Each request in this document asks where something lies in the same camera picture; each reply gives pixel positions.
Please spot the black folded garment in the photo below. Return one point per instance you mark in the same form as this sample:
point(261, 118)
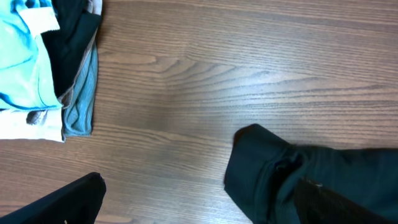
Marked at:
point(67, 45)

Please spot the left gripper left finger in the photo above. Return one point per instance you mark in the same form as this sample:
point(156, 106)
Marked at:
point(78, 202)

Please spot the black polo shirt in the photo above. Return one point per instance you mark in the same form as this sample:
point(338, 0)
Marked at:
point(264, 169)

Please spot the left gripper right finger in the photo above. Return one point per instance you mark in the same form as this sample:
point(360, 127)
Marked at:
point(316, 204)

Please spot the light blue printed shirt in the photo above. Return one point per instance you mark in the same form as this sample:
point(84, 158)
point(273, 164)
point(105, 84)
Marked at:
point(26, 72)

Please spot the grey-blue folded garment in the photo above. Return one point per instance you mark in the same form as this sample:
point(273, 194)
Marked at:
point(77, 118)

